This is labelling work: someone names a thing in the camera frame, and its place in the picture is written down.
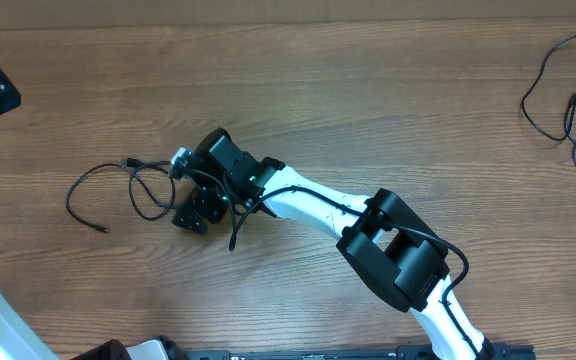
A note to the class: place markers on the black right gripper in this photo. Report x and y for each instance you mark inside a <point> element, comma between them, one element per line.
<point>205,201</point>

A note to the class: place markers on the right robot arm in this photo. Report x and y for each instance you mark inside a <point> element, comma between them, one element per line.
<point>395,254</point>

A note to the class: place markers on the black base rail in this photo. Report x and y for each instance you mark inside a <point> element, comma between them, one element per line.
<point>404,352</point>

